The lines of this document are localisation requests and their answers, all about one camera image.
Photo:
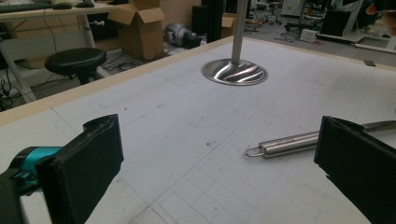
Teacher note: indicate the white desk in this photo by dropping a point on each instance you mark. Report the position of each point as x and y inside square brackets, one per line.
[46, 37]

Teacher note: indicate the black keyboard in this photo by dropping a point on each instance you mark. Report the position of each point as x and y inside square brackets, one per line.
[25, 6]

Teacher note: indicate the small cardboard box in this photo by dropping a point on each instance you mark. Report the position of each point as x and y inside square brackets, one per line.
[228, 25]

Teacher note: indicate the grey and black vacuum cleaner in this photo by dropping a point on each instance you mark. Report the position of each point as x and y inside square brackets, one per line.
[182, 35]

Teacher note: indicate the black tall cabinet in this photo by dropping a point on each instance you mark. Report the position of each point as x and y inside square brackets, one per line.
[208, 20]

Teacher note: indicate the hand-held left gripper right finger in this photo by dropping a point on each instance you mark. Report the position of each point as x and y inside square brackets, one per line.
[361, 165]

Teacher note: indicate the white power adapter box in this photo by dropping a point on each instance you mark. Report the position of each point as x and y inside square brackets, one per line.
[308, 35]

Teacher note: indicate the black round stool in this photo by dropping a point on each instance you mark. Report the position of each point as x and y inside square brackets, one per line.
[76, 63]

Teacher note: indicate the metal stand with round base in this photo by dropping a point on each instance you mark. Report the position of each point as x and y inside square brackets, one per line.
[236, 67]

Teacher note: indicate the open cardboard box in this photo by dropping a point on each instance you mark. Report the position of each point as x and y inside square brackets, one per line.
[140, 29]

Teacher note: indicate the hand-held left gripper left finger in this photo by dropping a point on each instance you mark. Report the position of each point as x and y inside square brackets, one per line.
[79, 168]

